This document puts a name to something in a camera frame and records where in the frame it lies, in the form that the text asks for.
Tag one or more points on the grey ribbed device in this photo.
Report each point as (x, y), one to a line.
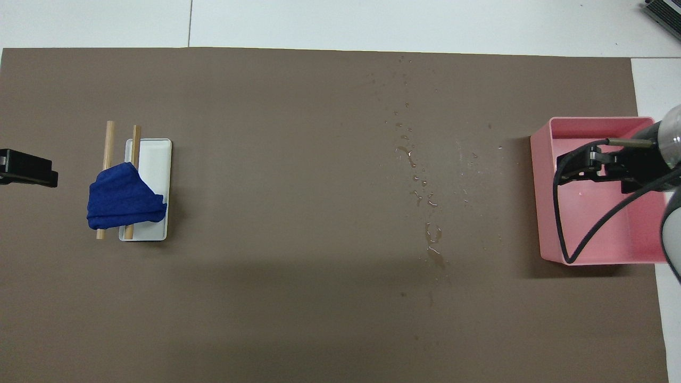
(665, 9)

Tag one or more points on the light wooden dowel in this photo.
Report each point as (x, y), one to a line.
(110, 143)

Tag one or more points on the dark wooden dowel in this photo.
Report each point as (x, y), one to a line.
(136, 143)

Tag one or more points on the white rectangular tray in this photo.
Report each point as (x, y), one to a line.
(157, 159)

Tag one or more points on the pink plastic bin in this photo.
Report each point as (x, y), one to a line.
(596, 223)

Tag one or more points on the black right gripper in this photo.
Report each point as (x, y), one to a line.
(638, 165)

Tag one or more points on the blue cloth towel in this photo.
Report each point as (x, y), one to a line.
(125, 202)

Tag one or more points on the brown table mat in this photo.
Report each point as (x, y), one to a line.
(292, 213)

